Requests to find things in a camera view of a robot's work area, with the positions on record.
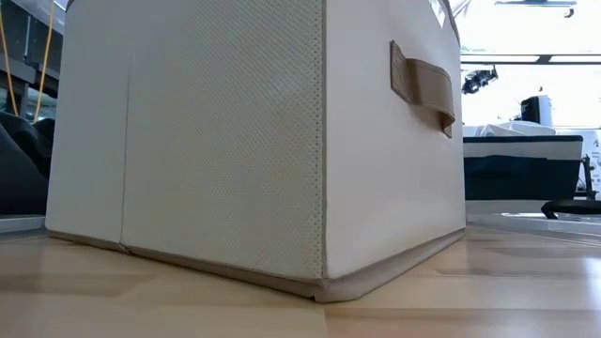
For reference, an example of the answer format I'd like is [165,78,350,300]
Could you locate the black ceiling device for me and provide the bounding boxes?
[461,65,500,96]

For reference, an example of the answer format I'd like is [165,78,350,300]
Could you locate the black and white box device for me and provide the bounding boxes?
[519,95,554,127]

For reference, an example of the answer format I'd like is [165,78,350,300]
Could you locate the navy fabric storage bin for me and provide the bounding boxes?
[463,134,584,203]

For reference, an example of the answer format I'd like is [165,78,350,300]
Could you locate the yellow cable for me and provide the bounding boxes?
[0,0,57,124]

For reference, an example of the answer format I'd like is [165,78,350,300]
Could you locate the black handle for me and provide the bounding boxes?
[540,199,601,221]

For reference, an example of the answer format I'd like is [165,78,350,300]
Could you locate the white shirt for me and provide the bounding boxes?
[485,120,560,138]

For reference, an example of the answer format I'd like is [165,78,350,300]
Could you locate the beige fabric storage bin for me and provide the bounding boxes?
[44,0,467,304]

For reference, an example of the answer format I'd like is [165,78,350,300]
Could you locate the black garment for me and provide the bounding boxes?
[0,110,56,217]

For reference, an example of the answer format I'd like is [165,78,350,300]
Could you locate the white printed sign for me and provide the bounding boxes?
[582,130,601,193]

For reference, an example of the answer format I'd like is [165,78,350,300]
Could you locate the black clamp post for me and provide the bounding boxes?
[576,154,600,201]

